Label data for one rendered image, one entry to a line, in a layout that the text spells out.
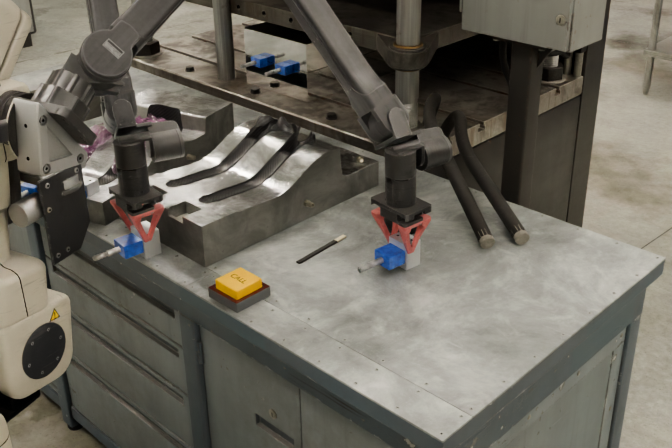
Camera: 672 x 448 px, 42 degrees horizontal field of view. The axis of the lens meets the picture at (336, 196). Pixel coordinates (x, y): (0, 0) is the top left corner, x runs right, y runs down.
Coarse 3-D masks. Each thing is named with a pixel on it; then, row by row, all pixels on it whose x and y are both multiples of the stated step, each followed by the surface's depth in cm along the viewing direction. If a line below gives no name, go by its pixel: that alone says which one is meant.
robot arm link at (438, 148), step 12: (396, 108) 154; (396, 120) 154; (396, 132) 153; (408, 132) 154; (420, 132) 157; (432, 132) 159; (384, 144) 157; (432, 144) 158; (444, 144) 158; (432, 156) 157; (444, 156) 159; (420, 168) 159
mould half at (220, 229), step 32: (256, 160) 186; (288, 160) 182; (320, 160) 181; (352, 160) 196; (192, 192) 175; (256, 192) 176; (288, 192) 177; (320, 192) 184; (352, 192) 192; (160, 224) 173; (192, 224) 164; (224, 224) 166; (256, 224) 173; (288, 224) 180; (192, 256) 168; (224, 256) 169
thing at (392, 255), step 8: (392, 240) 165; (400, 240) 164; (384, 248) 164; (392, 248) 164; (400, 248) 164; (416, 248) 164; (376, 256) 164; (384, 256) 162; (392, 256) 161; (400, 256) 162; (408, 256) 163; (416, 256) 165; (368, 264) 160; (376, 264) 161; (384, 264) 162; (392, 264) 162; (400, 264) 163; (408, 264) 164; (416, 264) 166; (360, 272) 159
